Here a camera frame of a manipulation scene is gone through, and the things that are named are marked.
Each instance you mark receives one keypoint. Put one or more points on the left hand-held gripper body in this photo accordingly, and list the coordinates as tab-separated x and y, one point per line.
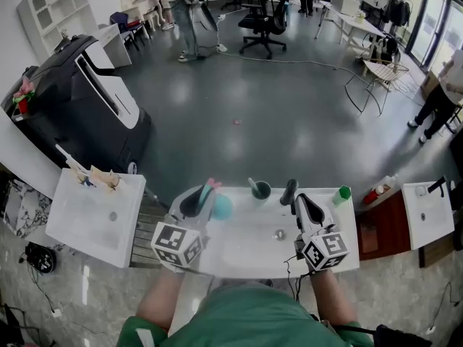
177	246

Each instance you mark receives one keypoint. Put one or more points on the black office chair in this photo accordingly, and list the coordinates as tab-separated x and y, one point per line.
266	27

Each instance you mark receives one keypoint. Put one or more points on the wide white sink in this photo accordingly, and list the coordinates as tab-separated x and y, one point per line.
253	251

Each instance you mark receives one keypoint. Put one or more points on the teal toothbrush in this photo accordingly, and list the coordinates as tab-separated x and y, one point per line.
252	184

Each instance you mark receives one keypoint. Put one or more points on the pink scrap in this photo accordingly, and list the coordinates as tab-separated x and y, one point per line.
236	121

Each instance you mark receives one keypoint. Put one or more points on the long white table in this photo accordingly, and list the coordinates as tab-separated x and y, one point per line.
354	24

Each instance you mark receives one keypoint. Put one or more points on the teal cup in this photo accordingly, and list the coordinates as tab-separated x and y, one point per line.
262	191

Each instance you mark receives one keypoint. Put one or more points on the marble counter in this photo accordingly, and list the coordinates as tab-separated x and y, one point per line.
29	208

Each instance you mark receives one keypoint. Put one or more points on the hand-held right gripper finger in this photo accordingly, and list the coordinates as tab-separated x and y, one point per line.
320	215
302	219

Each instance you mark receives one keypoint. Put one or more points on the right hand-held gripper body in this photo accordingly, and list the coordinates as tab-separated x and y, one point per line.
325	251

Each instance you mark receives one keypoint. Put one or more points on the red flower pot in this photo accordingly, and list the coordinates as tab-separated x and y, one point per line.
23	98

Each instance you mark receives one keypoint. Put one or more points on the person's green shirt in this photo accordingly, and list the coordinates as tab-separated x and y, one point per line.
246	316

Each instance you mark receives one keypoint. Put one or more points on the black round floor device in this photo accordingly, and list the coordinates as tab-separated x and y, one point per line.
40	258

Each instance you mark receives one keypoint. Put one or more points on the red bottle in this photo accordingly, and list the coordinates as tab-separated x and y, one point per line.
372	195

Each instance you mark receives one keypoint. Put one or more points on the bamboo toothbrush holder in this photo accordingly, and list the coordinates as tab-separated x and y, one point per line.
105	177

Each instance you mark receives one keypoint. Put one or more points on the slim black faucet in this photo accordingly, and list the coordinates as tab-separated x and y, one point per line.
437	186

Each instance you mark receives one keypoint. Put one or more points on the person's left forearm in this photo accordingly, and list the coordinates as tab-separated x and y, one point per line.
161	298

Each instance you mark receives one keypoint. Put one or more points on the thick black faucet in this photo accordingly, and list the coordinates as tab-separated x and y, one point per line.
289	192

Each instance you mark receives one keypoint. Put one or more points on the small white sink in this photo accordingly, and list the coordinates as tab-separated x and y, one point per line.
428	215

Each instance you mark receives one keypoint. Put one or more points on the wooden slat rack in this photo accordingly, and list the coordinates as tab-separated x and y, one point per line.
146	233

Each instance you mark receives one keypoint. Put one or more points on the glass doors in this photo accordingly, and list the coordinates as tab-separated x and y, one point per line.
437	20

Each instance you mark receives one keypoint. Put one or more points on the white shelf cabinet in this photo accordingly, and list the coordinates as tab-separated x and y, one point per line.
54	9

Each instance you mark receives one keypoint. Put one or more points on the square white sink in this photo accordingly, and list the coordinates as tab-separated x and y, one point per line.
90	222

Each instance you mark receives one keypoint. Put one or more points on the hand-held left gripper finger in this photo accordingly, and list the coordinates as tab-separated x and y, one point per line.
207	213
186	204

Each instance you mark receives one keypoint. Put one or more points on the white desk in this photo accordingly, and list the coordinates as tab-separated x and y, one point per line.
115	45

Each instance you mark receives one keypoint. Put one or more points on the clothes rack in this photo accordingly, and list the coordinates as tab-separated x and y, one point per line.
398	11

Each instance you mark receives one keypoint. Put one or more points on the person's right forearm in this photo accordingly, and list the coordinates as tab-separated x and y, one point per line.
332	295

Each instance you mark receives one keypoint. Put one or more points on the brown wooden cabinet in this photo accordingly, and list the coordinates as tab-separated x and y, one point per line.
383	230

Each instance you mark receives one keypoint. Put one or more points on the black and white machine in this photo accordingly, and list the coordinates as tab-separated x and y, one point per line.
83	114

